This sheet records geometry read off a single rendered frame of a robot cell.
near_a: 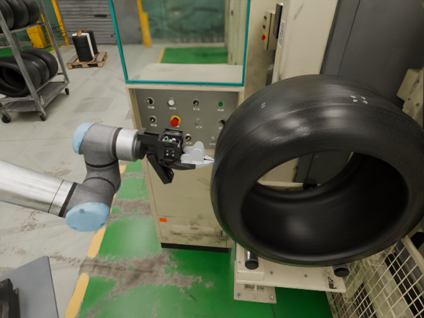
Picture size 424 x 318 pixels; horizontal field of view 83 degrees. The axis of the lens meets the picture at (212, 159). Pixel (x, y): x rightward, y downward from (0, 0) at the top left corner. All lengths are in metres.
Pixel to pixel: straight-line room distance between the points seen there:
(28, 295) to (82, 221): 0.73
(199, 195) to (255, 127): 0.99
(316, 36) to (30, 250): 2.29
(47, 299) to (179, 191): 0.77
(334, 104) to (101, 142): 0.55
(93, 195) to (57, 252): 1.63
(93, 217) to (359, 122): 0.62
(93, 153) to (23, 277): 0.84
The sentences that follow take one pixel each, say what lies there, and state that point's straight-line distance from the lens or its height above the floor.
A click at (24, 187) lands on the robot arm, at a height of 1.27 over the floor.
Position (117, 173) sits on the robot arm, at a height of 1.18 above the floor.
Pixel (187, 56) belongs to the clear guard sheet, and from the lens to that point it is 1.12.
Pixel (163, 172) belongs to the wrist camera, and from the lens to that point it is 0.70.
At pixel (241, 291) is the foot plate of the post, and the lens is 1.80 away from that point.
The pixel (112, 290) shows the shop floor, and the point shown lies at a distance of 1.92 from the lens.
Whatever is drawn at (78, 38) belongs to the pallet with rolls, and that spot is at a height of 0.66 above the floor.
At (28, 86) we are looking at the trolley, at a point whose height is 0.53.
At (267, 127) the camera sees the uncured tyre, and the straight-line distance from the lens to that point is 0.52.
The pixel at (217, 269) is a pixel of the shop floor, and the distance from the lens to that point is 1.88.
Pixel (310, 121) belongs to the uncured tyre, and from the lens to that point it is 0.52.
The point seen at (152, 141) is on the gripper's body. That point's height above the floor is 1.30.
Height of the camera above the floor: 1.63
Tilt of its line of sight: 35 degrees down
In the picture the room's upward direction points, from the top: straight up
